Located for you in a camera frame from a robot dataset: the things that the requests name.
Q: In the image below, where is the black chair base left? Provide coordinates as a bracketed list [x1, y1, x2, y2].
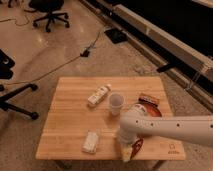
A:
[0, 49, 40, 121]

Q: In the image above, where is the black floor box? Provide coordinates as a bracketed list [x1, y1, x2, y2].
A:
[105, 28, 127, 44]

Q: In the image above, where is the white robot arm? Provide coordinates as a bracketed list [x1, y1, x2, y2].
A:
[117, 104, 213, 162]

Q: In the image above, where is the wooden table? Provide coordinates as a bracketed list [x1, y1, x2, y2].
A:
[35, 76, 187, 162]

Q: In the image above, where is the white carton bottle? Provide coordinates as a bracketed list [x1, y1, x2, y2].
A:
[87, 84, 111, 107]

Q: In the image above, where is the black floor cable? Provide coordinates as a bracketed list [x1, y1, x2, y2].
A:
[0, 26, 108, 87]

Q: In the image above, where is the long grey rail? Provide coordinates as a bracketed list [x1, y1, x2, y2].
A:
[83, 0, 213, 84]

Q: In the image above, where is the orange plate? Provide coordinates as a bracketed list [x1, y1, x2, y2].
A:
[130, 102, 162, 117]

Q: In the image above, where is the black office chair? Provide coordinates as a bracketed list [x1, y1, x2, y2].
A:
[29, 0, 70, 33]

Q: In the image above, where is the orange snack box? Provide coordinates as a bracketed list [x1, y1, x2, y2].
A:
[138, 93, 160, 106]

